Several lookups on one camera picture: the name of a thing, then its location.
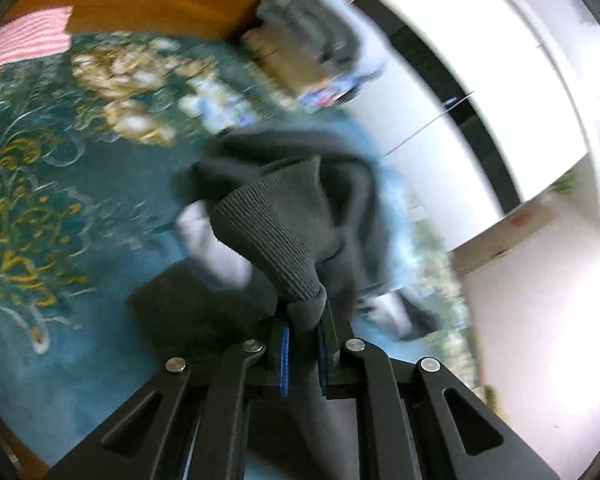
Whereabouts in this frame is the light blue cloth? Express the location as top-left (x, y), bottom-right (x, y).
top-left (300, 0), bottom-right (392, 111)

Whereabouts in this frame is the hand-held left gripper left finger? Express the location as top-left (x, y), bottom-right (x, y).
top-left (44, 309), bottom-right (293, 480)

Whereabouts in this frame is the dark grey sock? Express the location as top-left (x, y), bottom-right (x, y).
top-left (125, 127), bottom-right (443, 480)

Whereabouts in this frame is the pink striped cloth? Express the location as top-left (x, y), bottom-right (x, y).
top-left (0, 5), bottom-right (76, 74)

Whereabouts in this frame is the white wardrobe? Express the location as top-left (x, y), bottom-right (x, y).
top-left (337, 0), bottom-right (600, 256)

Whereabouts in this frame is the pile of folded socks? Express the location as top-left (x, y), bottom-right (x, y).
top-left (256, 0), bottom-right (367, 77)

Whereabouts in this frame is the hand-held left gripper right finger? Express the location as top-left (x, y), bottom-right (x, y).
top-left (318, 304), bottom-right (562, 480)

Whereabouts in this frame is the teal floral blanket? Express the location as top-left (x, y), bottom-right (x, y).
top-left (0, 32), bottom-right (483, 480)

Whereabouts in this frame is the beige cloth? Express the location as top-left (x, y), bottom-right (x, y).
top-left (239, 25), bottom-right (333, 102)

